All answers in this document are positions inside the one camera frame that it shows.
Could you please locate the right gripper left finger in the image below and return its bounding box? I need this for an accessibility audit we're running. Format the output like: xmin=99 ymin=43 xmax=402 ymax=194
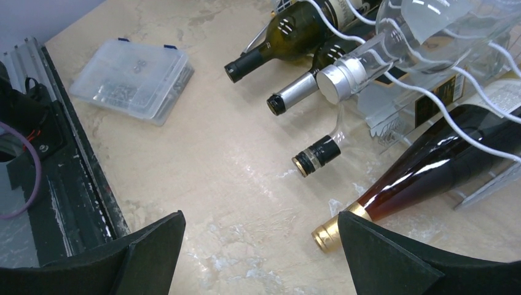
xmin=1 ymin=211 xmax=186 ymax=294

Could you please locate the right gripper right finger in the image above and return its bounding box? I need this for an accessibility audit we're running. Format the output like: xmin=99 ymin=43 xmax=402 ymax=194
xmin=338 ymin=212 xmax=520 ymax=294

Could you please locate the small dark bottle gold cap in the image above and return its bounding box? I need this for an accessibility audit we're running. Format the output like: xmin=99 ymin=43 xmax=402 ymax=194
xmin=291 ymin=103 xmax=467 ymax=178

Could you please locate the red bottle gold foil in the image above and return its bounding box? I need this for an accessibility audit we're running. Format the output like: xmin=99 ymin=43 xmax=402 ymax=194
xmin=311 ymin=77 xmax=521 ymax=254

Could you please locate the dark bottle silver collar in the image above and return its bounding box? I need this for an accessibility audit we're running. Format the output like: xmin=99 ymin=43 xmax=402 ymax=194
xmin=267 ymin=36 xmax=361 ymax=116

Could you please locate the dark green lower bottle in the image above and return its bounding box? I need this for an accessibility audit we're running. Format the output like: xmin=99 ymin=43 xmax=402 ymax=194
xmin=224 ymin=1 xmax=356 ymax=82

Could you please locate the clear plastic parts box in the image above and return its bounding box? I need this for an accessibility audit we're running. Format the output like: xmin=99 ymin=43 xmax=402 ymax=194
xmin=69 ymin=38 xmax=194 ymax=126

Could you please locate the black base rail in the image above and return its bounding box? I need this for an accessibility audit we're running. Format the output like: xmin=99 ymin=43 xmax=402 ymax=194
xmin=1 ymin=37 xmax=130 ymax=269

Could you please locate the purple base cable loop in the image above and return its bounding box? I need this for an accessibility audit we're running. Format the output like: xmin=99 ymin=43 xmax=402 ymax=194
xmin=0 ymin=120 xmax=43 ymax=221

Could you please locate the white wire wine rack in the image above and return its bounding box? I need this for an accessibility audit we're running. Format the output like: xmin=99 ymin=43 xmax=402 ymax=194
xmin=240 ymin=0 xmax=521 ymax=210

